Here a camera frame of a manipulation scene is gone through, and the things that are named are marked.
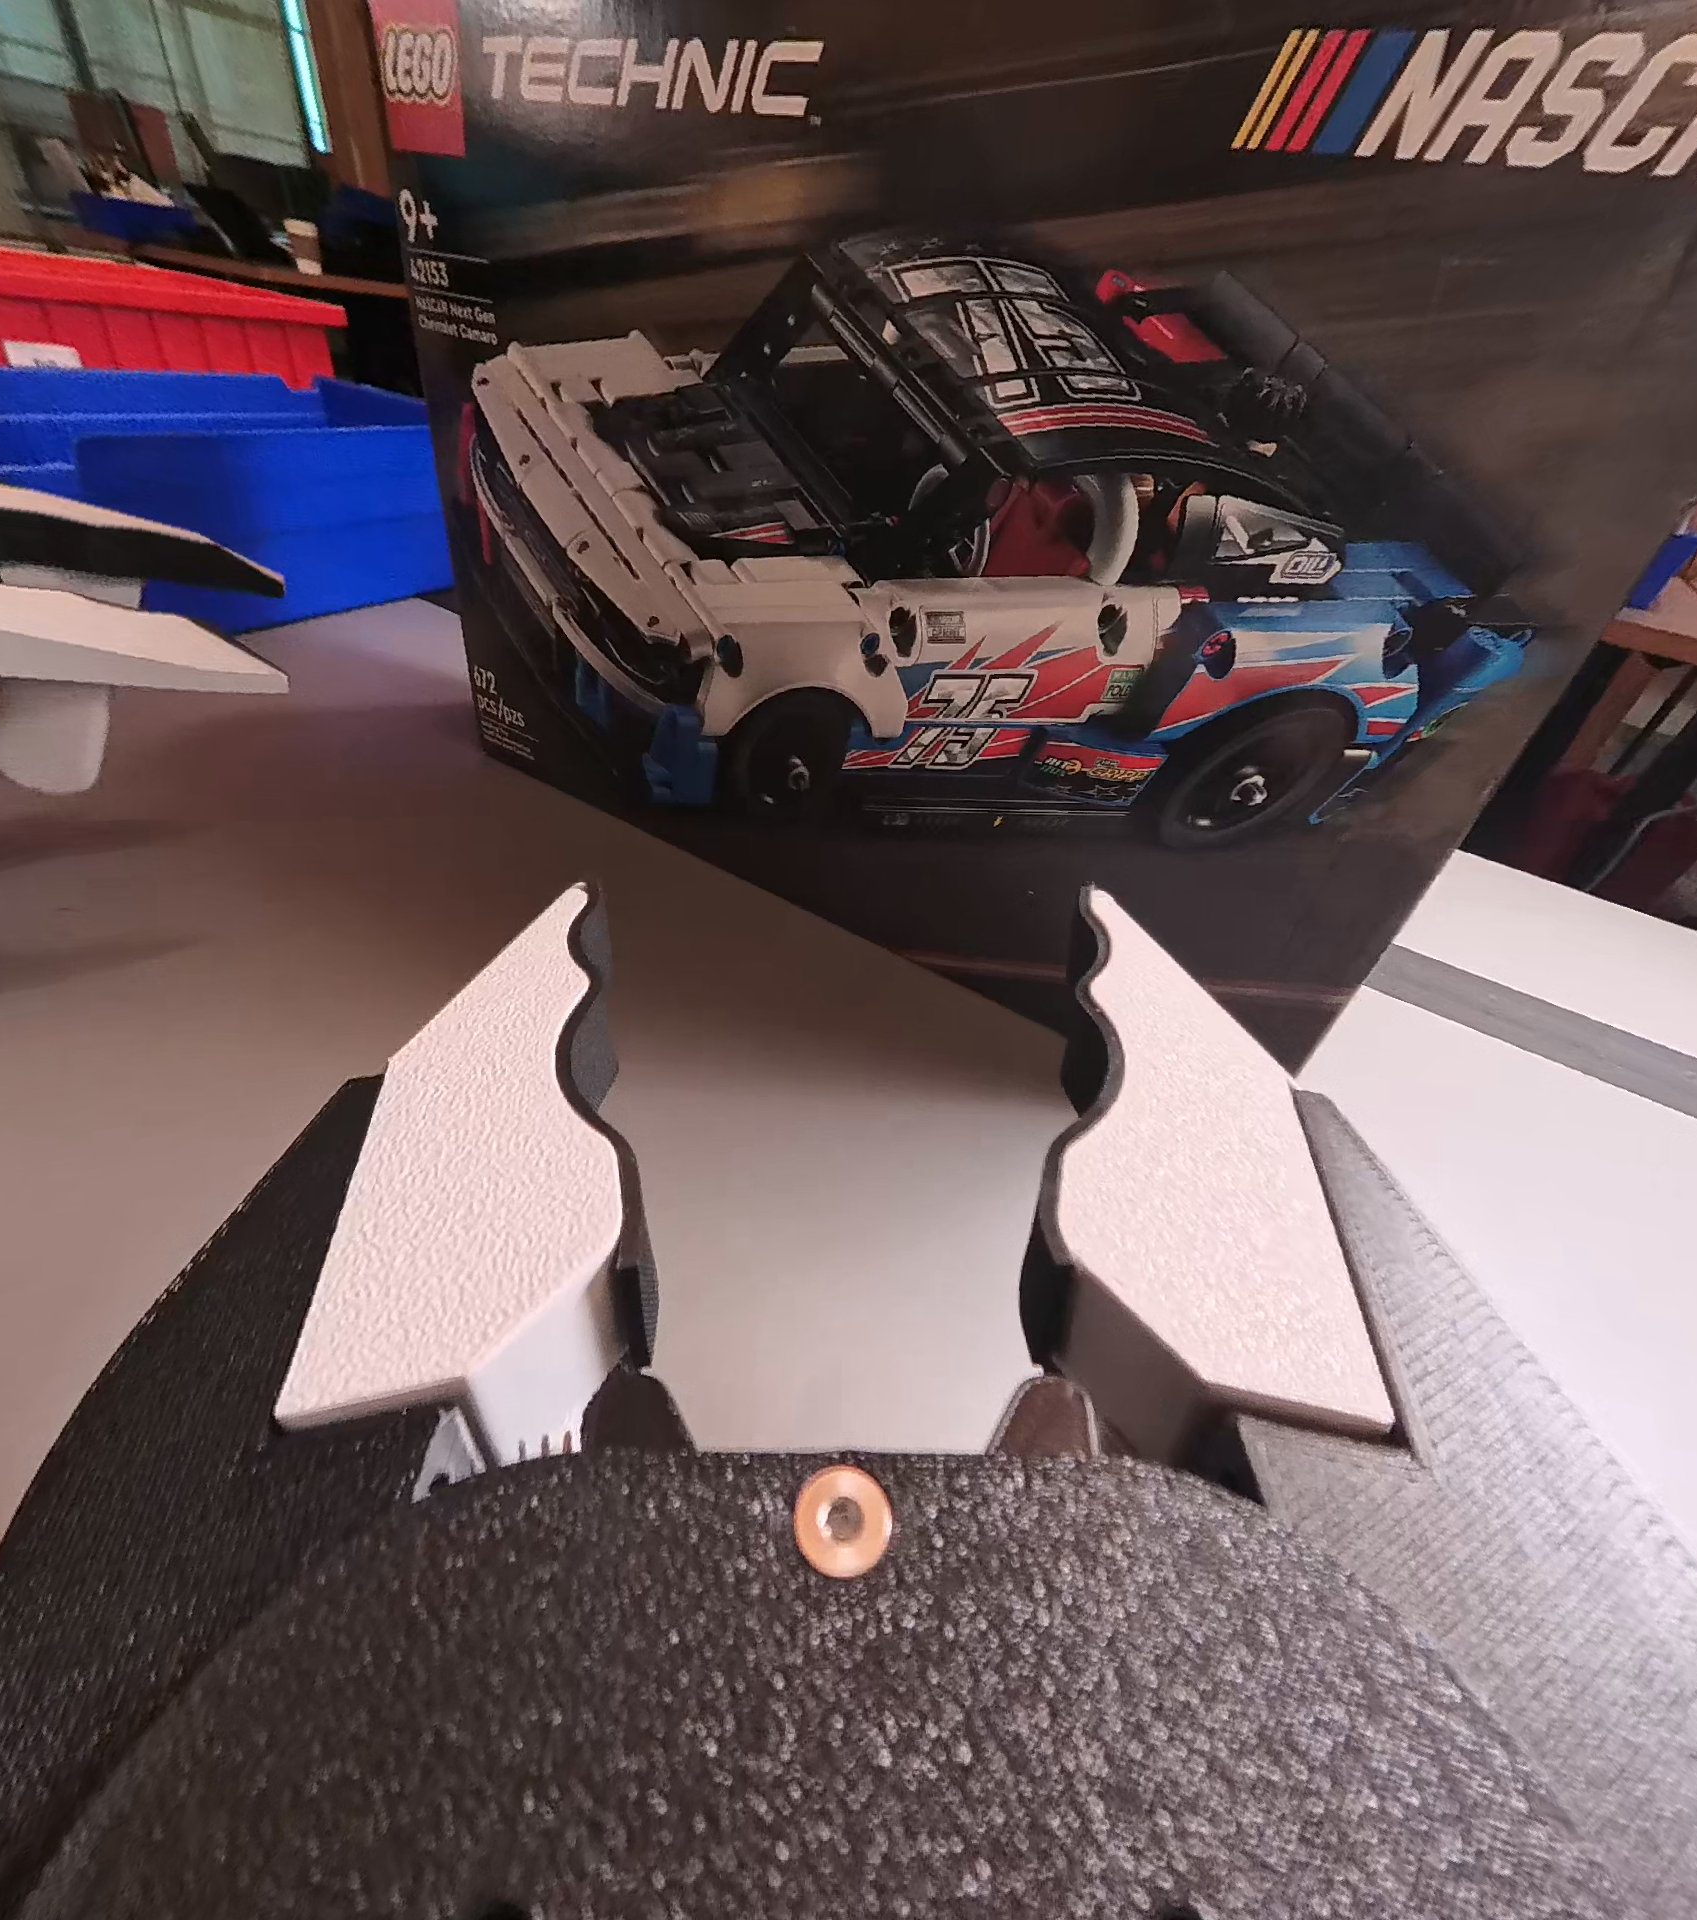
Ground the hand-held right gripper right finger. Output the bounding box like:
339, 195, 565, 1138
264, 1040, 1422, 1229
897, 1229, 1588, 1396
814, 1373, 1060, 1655
1016, 881, 1397, 1467

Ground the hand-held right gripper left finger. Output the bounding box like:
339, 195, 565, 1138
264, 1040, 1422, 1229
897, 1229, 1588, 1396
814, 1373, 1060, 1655
277, 881, 671, 1471

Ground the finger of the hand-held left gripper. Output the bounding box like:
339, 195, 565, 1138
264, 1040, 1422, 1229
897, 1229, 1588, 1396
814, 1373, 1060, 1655
0, 545, 295, 803
0, 461, 287, 613

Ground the lego set cardboard box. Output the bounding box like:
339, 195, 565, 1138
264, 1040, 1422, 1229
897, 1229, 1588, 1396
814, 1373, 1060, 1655
368, 0, 1697, 1071

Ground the red plastic bin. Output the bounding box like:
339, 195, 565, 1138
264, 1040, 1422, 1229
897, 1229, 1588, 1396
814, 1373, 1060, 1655
0, 236, 351, 396

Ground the blue plastic bin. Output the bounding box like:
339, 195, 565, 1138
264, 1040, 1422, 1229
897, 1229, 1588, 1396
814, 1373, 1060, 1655
0, 365, 456, 599

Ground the grey tape strip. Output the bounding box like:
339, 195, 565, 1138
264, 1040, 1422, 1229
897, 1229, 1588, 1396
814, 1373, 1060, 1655
1371, 941, 1697, 1167

